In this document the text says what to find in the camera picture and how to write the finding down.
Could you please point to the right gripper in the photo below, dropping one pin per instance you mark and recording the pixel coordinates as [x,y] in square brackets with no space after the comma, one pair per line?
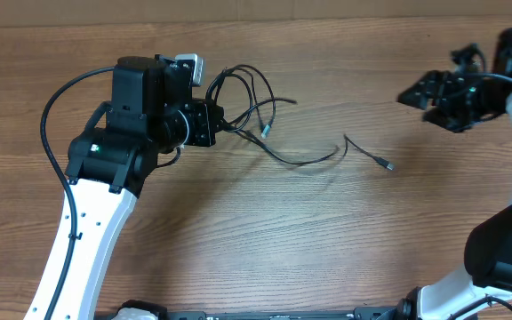
[424,86]

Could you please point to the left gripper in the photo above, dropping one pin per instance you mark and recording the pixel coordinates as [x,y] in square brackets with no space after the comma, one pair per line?
[204,114]

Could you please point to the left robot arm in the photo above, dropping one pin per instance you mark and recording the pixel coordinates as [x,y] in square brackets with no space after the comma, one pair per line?
[151,112]

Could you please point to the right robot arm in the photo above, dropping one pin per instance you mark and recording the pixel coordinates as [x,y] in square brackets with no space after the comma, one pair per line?
[485,276]

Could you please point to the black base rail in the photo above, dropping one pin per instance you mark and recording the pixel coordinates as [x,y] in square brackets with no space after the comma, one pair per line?
[136,309]

